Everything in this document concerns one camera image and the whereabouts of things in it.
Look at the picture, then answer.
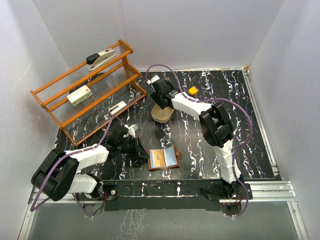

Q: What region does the small white stapler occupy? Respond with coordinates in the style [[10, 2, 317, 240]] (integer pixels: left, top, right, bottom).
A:
[[108, 101, 127, 116]]

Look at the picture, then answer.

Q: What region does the black white stapler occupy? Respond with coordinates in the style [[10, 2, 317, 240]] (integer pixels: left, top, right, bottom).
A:
[[86, 48, 116, 71]]

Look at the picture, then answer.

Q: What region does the yellow tape measure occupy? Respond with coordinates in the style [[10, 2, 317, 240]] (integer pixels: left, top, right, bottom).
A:
[[188, 86, 199, 96]]

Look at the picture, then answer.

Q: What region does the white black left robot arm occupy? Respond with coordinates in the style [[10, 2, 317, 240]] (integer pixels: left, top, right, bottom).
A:
[[31, 124, 149, 202]]

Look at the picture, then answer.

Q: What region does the brown leather card holder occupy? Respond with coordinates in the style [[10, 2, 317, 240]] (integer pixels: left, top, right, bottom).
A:
[[147, 146, 182, 171]]

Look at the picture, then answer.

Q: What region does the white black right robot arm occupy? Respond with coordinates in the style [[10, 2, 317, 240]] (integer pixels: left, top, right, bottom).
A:
[[147, 75, 243, 199]]

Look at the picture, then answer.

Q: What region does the gold credit card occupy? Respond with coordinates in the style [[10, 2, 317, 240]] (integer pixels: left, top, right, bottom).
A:
[[150, 149, 166, 168]]

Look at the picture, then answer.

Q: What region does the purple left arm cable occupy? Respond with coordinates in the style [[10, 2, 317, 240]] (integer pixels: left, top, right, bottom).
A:
[[29, 116, 126, 213]]

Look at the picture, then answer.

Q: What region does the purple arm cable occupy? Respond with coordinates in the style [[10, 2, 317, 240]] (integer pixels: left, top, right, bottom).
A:
[[145, 64, 254, 218], [29, 116, 126, 213]]

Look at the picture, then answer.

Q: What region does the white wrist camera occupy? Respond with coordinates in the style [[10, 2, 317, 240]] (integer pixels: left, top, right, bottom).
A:
[[147, 74, 160, 85], [125, 124, 138, 138]]

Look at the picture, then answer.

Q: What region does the beige oval tray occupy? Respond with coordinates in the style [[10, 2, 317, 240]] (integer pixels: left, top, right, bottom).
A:
[[151, 104, 174, 124]]

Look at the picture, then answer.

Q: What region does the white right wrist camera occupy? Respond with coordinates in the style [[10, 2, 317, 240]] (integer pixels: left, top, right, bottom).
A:
[[147, 74, 160, 85]]

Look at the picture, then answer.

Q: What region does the white red staples box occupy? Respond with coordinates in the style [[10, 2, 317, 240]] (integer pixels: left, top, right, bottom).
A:
[[67, 85, 92, 107]]

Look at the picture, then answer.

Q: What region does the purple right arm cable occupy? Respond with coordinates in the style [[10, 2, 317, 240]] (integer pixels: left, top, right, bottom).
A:
[[145, 64, 254, 218]]

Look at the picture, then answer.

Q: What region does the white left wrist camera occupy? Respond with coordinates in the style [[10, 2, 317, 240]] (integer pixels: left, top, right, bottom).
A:
[[125, 124, 138, 138]]

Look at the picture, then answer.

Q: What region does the orange wooden shelf rack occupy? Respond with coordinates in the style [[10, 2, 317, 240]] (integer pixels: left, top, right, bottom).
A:
[[30, 39, 147, 147]]

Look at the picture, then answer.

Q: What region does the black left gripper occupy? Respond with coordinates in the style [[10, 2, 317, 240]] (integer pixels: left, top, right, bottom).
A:
[[117, 135, 150, 160]]

